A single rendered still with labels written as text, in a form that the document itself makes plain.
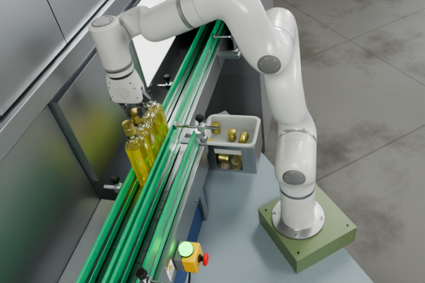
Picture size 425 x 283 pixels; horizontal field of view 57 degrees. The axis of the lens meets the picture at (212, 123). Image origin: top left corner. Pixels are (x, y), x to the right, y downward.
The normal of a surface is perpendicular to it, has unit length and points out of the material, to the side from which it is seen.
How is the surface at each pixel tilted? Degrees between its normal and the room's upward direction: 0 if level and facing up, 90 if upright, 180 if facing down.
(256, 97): 90
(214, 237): 0
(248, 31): 55
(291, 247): 1
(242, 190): 0
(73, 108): 90
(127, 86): 88
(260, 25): 40
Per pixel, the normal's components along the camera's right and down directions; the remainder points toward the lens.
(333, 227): -0.15, -0.74
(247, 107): -0.22, 0.68
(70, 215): 0.96, 0.05
